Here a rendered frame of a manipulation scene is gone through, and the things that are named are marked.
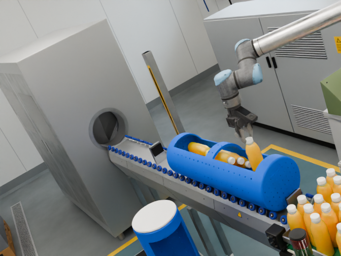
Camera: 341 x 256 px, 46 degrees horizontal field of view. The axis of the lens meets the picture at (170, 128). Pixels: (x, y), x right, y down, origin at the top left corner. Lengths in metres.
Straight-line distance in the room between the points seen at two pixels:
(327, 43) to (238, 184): 1.86
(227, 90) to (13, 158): 5.29
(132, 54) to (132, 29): 0.42
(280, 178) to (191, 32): 5.66
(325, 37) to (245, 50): 1.74
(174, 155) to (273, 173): 0.78
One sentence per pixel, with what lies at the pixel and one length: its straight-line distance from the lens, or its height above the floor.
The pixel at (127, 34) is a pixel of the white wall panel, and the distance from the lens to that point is 7.04.
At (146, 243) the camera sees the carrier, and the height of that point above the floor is 0.95.
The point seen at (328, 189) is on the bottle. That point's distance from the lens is 2.07.
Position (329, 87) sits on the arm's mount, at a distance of 2.55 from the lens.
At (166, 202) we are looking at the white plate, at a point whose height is 1.04.
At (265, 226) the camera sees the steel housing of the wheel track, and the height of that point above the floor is 0.88.
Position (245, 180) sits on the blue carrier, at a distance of 2.11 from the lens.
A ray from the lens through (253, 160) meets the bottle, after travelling 2.09.
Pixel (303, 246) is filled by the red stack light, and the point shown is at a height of 1.22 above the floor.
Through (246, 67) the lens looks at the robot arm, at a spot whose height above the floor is 1.71.
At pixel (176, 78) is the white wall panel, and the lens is 7.43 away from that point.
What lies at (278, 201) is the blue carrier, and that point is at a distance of 2.14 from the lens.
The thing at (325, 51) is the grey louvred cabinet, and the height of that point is 1.08.
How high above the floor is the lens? 2.30
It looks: 22 degrees down
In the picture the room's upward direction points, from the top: 24 degrees counter-clockwise
